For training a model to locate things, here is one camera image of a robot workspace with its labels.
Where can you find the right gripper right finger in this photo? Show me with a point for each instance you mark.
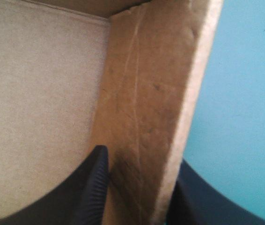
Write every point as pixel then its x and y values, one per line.
pixel 207 201

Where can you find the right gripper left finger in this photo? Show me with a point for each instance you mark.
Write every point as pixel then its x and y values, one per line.
pixel 81 194

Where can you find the brown cardboard box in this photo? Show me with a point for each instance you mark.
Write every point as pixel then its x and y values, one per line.
pixel 53 82

